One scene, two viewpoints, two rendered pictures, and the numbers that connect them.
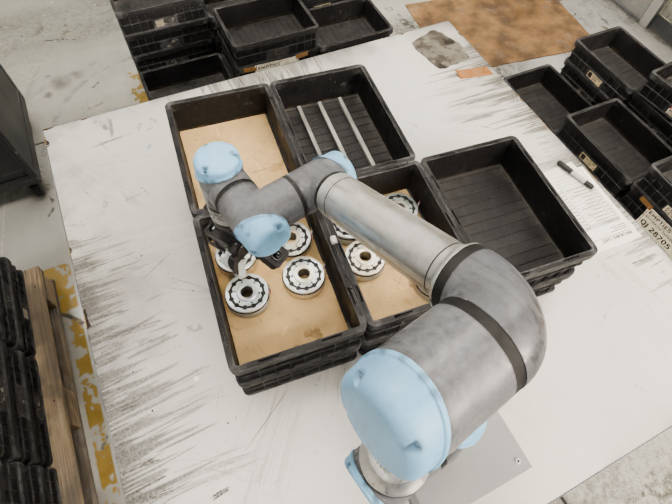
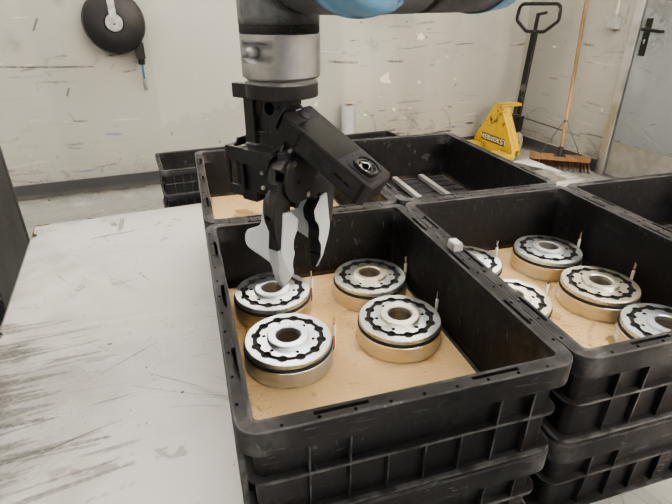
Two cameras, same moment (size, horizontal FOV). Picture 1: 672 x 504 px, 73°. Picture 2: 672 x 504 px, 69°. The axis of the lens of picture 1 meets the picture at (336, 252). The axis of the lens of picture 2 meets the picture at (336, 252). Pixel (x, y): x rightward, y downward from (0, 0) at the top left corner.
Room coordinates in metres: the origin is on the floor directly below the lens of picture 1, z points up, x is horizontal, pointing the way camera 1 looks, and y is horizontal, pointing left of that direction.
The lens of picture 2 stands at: (-0.03, 0.08, 1.21)
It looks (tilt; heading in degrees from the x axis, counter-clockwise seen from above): 27 degrees down; 8
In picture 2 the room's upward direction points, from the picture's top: straight up
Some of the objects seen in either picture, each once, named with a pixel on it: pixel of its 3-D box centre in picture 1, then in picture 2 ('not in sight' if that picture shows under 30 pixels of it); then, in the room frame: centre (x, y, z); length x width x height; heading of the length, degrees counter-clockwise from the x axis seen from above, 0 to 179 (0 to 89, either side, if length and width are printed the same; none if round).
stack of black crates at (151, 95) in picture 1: (194, 100); not in sight; (1.67, 0.76, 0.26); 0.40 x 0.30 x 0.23; 120
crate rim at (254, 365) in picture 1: (275, 271); (349, 285); (0.46, 0.13, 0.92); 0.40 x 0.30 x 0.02; 25
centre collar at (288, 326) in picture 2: (246, 291); (288, 336); (0.43, 0.20, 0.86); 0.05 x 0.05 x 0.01
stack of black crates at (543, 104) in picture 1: (540, 114); not in sight; (1.81, -0.96, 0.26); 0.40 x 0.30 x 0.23; 30
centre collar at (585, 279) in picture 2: not in sight; (600, 281); (0.61, -0.20, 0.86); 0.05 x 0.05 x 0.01
